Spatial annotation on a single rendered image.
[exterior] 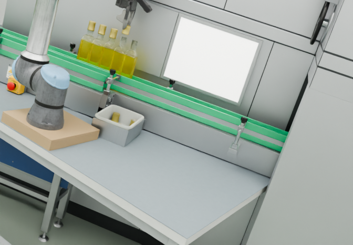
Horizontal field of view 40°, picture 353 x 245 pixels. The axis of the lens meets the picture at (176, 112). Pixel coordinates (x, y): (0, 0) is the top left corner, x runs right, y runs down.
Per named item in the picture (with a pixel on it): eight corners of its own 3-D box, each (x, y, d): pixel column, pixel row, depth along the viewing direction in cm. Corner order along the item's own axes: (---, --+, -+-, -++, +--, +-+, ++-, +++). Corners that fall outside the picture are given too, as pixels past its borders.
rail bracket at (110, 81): (117, 91, 239) (124, 67, 235) (104, 98, 223) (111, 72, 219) (112, 89, 239) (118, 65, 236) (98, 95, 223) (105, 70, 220)
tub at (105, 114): (141, 132, 233) (145, 115, 230) (124, 146, 212) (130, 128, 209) (107, 120, 236) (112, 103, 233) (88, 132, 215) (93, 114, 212)
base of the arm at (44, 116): (45, 133, 191) (51, 109, 188) (18, 118, 197) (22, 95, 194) (70, 126, 204) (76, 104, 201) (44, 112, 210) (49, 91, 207)
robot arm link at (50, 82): (48, 107, 190) (55, 74, 186) (26, 94, 196) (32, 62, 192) (71, 104, 199) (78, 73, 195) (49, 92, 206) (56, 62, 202)
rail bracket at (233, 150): (236, 156, 231) (252, 113, 225) (231, 169, 215) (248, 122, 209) (227, 153, 232) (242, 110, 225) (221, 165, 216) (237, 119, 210)
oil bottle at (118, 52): (117, 88, 246) (128, 47, 240) (113, 89, 241) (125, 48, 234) (107, 83, 247) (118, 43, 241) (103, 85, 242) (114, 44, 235)
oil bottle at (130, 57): (128, 91, 245) (139, 51, 239) (124, 93, 240) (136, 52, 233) (118, 88, 246) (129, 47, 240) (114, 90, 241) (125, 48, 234)
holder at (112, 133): (143, 130, 238) (148, 115, 236) (124, 146, 212) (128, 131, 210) (112, 118, 241) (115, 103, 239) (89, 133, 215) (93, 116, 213)
